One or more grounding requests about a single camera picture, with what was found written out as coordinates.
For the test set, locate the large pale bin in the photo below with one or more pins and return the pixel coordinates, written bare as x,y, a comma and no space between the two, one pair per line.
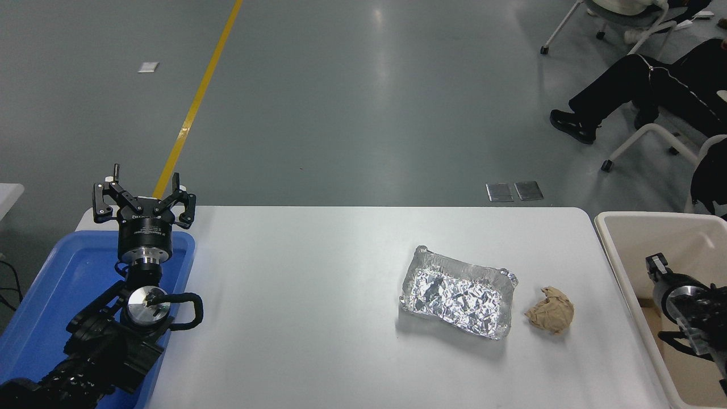
630,238

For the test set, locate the person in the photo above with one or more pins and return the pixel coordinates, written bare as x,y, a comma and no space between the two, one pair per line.
710,182
670,85
619,4

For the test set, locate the blue plastic tray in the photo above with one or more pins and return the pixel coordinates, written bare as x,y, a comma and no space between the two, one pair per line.
51,284

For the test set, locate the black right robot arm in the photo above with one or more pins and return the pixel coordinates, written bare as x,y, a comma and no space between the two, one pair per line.
704,318

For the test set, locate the foil tray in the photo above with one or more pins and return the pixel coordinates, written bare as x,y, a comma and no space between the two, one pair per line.
454,295

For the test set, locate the metal floor plate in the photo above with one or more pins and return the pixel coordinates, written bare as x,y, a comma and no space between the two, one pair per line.
500,192
529,191

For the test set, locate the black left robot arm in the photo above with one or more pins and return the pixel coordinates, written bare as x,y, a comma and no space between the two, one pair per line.
96,346

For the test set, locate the crumpled tan paper ball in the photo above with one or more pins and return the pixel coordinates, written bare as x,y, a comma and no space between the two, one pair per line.
550,312

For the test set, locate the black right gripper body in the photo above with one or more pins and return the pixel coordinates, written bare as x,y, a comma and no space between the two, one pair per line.
663,287

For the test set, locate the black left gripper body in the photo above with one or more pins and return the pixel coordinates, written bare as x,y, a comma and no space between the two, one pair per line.
145,233

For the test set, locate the white side table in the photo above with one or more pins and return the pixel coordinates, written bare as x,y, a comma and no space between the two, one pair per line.
8,196

